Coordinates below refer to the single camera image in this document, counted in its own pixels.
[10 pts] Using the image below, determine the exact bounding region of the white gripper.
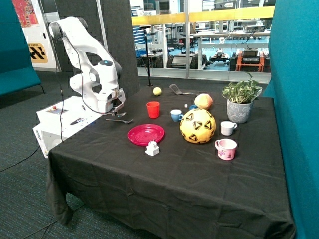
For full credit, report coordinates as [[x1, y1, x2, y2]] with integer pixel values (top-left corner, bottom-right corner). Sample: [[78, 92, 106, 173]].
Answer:
[[97, 88, 126, 116]]

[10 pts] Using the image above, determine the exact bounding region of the silver metal fork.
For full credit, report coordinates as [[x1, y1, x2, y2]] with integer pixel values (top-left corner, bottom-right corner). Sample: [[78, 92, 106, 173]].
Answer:
[[105, 119, 134, 124]]

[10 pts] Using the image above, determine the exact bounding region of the red plastic cup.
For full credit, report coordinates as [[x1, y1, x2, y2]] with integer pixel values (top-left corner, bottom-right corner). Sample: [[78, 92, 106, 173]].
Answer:
[[146, 101, 160, 119]]

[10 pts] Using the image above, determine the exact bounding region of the pink plastic plate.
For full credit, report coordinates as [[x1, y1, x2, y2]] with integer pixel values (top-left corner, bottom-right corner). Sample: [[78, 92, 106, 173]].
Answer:
[[128, 124, 165, 146]]

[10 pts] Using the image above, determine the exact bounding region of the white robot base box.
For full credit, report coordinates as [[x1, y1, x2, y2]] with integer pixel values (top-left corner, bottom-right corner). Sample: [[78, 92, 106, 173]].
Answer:
[[33, 96, 102, 158]]

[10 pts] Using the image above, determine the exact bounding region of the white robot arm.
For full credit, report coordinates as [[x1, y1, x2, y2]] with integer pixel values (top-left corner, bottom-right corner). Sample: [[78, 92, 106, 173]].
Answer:
[[49, 16, 126, 115]]

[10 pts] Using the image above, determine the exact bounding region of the yellow tennis ball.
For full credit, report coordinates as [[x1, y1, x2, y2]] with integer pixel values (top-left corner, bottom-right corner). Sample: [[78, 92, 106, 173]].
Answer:
[[153, 87, 162, 96]]

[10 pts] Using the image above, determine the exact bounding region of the black marker pen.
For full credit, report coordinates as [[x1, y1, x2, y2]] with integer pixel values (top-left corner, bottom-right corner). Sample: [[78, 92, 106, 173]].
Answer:
[[71, 118, 84, 125]]

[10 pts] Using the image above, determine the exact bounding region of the white power adapter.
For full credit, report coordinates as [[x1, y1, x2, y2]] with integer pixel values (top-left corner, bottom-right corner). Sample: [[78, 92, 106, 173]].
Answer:
[[145, 141, 160, 156]]

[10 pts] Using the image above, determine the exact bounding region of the blue coffee cup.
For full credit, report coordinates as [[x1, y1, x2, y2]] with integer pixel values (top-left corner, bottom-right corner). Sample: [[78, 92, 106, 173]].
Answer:
[[170, 109, 184, 122]]

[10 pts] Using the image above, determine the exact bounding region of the black slotted spatula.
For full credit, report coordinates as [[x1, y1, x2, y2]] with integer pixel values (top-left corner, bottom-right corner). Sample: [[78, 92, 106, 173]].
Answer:
[[169, 84, 197, 96]]

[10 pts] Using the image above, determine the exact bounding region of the small blue object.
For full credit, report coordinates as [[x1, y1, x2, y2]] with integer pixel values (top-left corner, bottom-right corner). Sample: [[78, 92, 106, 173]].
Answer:
[[188, 105, 198, 111]]

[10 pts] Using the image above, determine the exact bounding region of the yellow black soccer ball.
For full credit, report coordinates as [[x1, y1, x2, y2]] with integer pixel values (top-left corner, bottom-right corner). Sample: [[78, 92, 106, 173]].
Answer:
[[179, 108, 216, 144]]

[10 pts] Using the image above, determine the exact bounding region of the black tripod stand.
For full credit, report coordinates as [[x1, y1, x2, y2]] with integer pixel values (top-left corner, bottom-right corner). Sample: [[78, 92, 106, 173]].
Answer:
[[139, 24, 152, 87]]

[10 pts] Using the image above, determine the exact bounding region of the black tablecloth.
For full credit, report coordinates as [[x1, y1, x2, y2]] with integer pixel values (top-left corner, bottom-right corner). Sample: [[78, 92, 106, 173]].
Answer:
[[46, 88, 296, 239]]

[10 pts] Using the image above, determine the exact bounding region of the orange yellow soft ball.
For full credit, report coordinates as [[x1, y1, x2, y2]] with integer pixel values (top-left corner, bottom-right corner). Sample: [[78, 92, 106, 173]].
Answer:
[[194, 93, 213, 110]]

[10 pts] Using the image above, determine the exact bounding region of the white grey mug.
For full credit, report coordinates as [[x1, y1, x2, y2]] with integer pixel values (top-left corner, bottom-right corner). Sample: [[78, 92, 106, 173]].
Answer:
[[220, 121, 237, 136]]

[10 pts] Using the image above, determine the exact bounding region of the teal sofa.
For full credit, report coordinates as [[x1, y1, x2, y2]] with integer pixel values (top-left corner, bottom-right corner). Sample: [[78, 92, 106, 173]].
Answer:
[[0, 0, 41, 96]]

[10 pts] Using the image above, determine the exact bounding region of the pink printed mug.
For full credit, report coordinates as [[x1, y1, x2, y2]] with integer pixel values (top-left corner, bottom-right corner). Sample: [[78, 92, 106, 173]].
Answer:
[[215, 138, 237, 161]]

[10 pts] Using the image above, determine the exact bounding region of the potted green plant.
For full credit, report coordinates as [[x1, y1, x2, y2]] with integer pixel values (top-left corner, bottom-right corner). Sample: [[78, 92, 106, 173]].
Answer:
[[222, 72, 263, 124]]

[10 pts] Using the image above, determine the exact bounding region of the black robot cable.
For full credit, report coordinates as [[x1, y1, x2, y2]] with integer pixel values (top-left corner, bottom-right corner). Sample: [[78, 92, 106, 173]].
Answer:
[[54, 35, 113, 142]]

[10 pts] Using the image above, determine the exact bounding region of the teal partition wall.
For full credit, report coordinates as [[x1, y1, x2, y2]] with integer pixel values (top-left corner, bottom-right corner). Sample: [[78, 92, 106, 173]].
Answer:
[[265, 0, 319, 239]]

